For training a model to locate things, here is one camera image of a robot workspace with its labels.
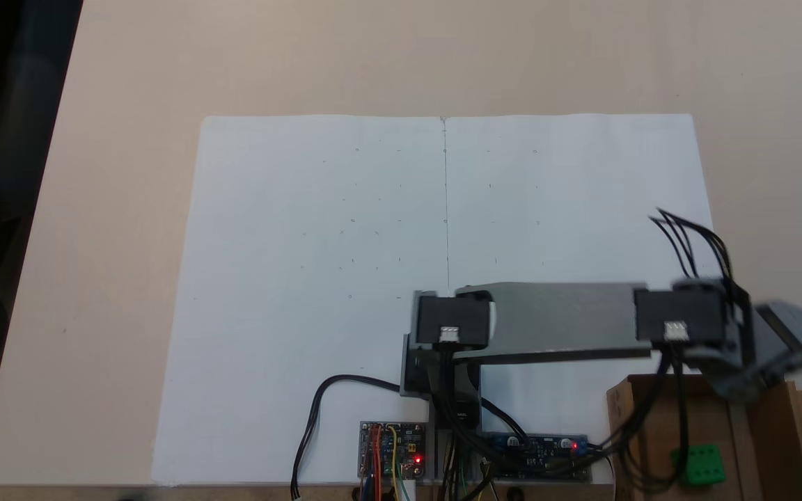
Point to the white paper sheet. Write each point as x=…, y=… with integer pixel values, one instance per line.
x=568, y=209
x=303, y=278

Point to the brown cardboard box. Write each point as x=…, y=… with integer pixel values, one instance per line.
x=770, y=445

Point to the green dice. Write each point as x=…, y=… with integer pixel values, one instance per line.
x=700, y=465

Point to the circuit board with red LED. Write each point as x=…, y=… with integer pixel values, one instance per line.
x=392, y=452

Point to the blue circuit board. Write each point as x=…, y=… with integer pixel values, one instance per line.
x=547, y=449

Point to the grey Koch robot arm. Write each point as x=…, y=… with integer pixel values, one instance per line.
x=561, y=323

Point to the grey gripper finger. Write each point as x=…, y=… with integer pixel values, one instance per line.
x=749, y=383
x=794, y=330

